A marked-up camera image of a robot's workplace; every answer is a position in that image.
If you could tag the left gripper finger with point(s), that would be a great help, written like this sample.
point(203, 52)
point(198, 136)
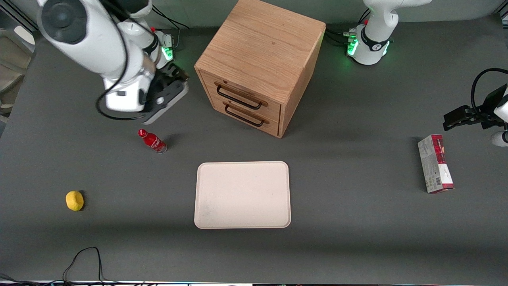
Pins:
point(466, 122)
point(460, 113)

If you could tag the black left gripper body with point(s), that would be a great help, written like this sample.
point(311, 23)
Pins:
point(489, 106)

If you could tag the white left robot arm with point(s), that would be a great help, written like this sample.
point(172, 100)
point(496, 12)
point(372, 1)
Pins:
point(373, 39)

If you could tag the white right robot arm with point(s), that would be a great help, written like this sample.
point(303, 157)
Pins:
point(99, 43)

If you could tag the wooden drawer cabinet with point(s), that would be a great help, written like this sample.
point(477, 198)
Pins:
point(262, 43)

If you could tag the grey and red carton box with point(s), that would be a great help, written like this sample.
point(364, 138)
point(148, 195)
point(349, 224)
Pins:
point(434, 167)

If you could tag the red cola bottle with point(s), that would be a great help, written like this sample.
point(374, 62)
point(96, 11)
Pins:
point(152, 141)

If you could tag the beige rectangular tray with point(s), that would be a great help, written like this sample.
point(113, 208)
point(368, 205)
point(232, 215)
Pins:
point(242, 194)

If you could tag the yellow lemon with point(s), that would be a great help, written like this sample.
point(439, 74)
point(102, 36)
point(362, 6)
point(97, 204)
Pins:
point(74, 200)

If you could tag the beige chair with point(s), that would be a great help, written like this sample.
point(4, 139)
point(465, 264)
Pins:
point(14, 59)

